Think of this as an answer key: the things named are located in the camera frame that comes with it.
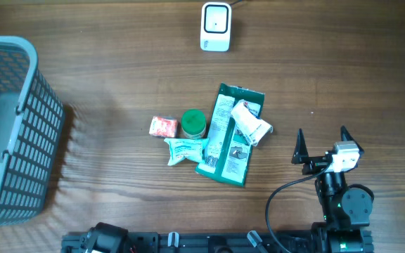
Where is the white paper packet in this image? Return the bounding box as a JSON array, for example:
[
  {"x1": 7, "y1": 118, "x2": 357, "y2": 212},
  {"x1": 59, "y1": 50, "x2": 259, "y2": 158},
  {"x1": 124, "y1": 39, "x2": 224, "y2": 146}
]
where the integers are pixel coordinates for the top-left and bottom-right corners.
[{"x1": 231, "y1": 100, "x2": 274, "y2": 146}]

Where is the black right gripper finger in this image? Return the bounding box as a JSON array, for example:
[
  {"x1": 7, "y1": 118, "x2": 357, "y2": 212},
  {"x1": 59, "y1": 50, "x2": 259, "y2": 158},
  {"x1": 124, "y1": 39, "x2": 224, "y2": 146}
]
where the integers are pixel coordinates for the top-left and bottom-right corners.
[
  {"x1": 340, "y1": 126, "x2": 364, "y2": 153},
  {"x1": 292, "y1": 129, "x2": 309, "y2": 163}
]

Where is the grey plastic shopping basket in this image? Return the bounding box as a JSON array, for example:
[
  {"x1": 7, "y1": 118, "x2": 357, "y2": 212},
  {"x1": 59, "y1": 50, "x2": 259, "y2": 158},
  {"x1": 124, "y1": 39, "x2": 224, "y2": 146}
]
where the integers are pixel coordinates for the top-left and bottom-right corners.
[{"x1": 0, "y1": 36, "x2": 65, "y2": 226}]

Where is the teal tissue packet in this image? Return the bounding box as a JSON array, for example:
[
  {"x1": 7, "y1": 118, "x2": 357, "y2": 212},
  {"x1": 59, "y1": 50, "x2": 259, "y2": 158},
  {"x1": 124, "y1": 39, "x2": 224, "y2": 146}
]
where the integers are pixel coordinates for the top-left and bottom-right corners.
[{"x1": 164, "y1": 138, "x2": 209, "y2": 166}]

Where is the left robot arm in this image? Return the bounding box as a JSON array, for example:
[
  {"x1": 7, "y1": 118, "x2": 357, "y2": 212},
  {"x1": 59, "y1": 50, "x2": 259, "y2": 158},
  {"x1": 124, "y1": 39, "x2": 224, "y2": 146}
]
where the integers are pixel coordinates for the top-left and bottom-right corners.
[{"x1": 78, "y1": 222, "x2": 137, "y2": 253}]

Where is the white barcode scanner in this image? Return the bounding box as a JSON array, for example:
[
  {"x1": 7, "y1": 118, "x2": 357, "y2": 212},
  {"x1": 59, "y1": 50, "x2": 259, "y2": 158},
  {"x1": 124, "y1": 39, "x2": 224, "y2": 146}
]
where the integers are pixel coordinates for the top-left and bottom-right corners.
[{"x1": 200, "y1": 1, "x2": 232, "y2": 52}]

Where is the green lid jar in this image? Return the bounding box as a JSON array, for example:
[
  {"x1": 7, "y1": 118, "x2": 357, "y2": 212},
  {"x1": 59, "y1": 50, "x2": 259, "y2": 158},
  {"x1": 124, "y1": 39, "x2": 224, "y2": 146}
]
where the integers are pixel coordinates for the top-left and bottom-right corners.
[{"x1": 181, "y1": 109, "x2": 207, "y2": 139}]

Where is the red white small packet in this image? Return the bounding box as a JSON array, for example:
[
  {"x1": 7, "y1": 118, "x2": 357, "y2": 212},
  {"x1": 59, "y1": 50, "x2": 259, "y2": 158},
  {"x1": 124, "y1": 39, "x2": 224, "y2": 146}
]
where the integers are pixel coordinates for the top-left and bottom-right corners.
[{"x1": 149, "y1": 116, "x2": 178, "y2": 138}]

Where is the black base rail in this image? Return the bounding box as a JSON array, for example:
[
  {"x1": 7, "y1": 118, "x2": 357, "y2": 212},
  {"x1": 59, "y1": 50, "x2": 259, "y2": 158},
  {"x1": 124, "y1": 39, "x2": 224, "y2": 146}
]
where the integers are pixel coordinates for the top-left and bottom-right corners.
[{"x1": 61, "y1": 230, "x2": 330, "y2": 253}]

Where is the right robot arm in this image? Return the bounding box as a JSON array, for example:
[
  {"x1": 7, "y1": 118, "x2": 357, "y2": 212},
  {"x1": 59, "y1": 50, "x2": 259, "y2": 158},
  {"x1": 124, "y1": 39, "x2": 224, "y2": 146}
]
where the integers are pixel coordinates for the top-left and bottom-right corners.
[{"x1": 292, "y1": 126, "x2": 374, "y2": 253}]

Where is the black camera cable right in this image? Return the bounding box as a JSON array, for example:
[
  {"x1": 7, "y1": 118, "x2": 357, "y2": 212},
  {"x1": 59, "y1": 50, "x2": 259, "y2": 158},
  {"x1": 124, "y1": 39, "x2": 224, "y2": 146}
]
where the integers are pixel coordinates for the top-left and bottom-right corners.
[{"x1": 265, "y1": 161, "x2": 333, "y2": 253}]

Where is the green 3M wipes packet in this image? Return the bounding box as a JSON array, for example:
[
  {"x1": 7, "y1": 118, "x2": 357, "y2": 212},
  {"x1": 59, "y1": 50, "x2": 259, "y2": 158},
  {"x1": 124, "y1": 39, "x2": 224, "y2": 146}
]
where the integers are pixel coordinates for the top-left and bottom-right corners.
[{"x1": 195, "y1": 84, "x2": 265, "y2": 187}]

